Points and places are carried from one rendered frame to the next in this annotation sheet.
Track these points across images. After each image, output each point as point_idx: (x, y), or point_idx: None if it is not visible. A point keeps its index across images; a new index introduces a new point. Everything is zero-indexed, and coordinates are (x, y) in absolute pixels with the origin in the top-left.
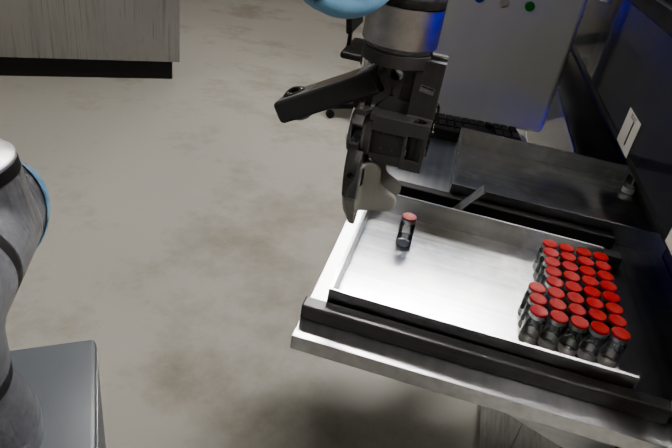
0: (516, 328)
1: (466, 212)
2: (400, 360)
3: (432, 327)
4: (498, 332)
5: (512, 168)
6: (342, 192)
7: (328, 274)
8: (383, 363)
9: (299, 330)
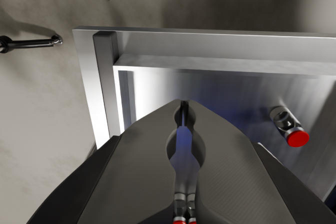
0: (175, 191)
1: (333, 184)
2: (99, 124)
3: None
4: None
5: None
6: (106, 142)
7: (189, 42)
8: (89, 113)
9: (82, 35)
